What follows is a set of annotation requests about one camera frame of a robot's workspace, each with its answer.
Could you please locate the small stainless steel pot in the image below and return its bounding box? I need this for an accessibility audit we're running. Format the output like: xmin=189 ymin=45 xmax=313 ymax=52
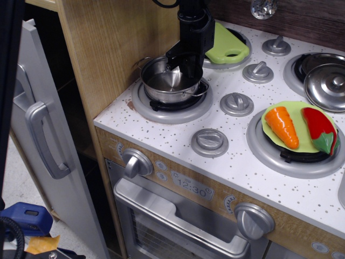
xmin=136 ymin=56 xmax=209 ymax=105

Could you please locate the light green plastic plate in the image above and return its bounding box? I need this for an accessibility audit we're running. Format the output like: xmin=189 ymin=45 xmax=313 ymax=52
xmin=261 ymin=101 xmax=340 ymax=153

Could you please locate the red toy chili pepper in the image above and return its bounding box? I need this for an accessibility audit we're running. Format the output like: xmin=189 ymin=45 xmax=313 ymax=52
xmin=301 ymin=107 xmax=338 ymax=156

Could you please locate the grey stove knob back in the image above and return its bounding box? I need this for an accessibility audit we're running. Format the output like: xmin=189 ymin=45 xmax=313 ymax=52
xmin=261 ymin=36 xmax=292 ymax=57

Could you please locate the grey fridge door handle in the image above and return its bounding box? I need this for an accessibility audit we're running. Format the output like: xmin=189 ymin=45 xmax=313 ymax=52
xmin=25 ymin=101 xmax=71 ymax=180

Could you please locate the grey stove knob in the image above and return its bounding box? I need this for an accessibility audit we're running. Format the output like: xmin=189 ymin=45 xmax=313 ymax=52
xmin=219 ymin=92 xmax=254 ymax=117
xmin=242 ymin=61 xmax=274 ymax=84
xmin=261 ymin=36 xmax=292 ymax=57
xmin=191 ymin=128 xmax=229 ymax=158

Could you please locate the blue plastic device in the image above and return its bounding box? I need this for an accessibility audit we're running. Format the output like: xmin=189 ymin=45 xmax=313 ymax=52
xmin=1 ymin=202 xmax=53 ymax=236

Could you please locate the black burner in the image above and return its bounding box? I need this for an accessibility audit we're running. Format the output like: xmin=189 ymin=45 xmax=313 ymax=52
xmin=263 ymin=132 xmax=330 ymax=163
xmin=144 ymin=81 xmax=210 ymax=112

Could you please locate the back left burner ring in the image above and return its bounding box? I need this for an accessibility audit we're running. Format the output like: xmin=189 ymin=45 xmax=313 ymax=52
xmin=202 ymin=26 xmax=253 ymax=70

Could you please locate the green plastic cutting board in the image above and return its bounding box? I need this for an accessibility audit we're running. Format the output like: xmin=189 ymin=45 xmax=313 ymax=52
xmin=205 ymin=22 xmax=250 ymax=64

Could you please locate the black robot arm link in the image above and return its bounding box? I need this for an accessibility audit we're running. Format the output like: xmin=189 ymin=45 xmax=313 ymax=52
xmin=0 ymin=0 xmax=26 ymax=189

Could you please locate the orange toy carrot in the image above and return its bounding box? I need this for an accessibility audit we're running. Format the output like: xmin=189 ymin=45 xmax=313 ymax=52
xmin=264 ymin=106 xmax=299 ymax=149

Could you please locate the grey stove knob lower middle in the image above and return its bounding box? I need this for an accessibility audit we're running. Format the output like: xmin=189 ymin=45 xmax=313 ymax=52
xmin=219 ymin=92 xmax=254 ymax=117

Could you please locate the silver oven door handle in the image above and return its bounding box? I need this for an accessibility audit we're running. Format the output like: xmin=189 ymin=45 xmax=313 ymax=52
xmin=114 ymin=179 xmax=250 ymax=258

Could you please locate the front left black burner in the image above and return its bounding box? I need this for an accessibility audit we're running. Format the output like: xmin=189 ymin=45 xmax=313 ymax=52
xmin=144 ymin=81 xmax=210 ymax=112

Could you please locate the silver oven dial left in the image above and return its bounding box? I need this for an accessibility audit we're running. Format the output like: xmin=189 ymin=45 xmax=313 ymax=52
xmin=122 ymin=148 xmax=154 ymax=179

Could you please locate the oven clock display panel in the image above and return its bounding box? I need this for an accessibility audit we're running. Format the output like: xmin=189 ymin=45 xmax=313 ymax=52
xmin=170 ymin=171 xmax=215 ymax=201

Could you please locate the grey stove knob front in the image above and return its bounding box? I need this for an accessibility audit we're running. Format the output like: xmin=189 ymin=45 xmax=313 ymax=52
xmin=191 ymin=128 xmax=229 ymax=158

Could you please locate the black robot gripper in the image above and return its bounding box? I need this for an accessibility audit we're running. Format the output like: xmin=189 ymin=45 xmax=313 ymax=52
xmin=165 ymin=0 xmax=215 ymax=79

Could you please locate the silver oven dial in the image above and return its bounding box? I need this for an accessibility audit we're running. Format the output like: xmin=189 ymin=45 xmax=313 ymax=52
xmin=234 ymin=202 xmax=275 ymax=240
xmin=122 ymin=148 xmax=154 ymax=179

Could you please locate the front right black burner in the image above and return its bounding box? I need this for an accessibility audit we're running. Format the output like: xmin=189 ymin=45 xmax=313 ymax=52
xmin=263 ymin=132 xmax=330 ymax=163

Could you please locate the steel pot on back burner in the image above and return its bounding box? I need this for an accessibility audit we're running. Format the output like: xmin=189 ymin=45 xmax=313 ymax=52
xmin=300 ymin=53 xmax=344 ymax=78

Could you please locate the silver oven dial right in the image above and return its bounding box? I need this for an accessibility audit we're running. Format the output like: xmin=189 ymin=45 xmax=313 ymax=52
xmin=234 ymin=202 xmax=275 ymax=240

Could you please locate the grey fridge door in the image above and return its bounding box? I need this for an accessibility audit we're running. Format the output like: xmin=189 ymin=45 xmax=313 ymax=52
xmin=11 ymin=20 xmax=109 ymax=258

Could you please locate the clear crystal faucet knob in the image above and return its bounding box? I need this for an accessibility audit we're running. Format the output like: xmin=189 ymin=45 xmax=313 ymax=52
xmin=250 ymin=0 xmax=278 ymax=20

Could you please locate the stainless steel pot lid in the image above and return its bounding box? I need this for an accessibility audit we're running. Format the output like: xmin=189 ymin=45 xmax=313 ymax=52
xmin=304 ymin=64 xmax=344 ymax=113

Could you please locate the grey stove knob upper middle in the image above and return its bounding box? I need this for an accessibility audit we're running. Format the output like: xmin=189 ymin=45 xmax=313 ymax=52
xmin=242 ymin=61 xmax=274 ymax=84

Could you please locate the black braided cable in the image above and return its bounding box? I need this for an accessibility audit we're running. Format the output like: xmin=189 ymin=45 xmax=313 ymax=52
xmin=0 ymin=215 xmax=26 ymax=259

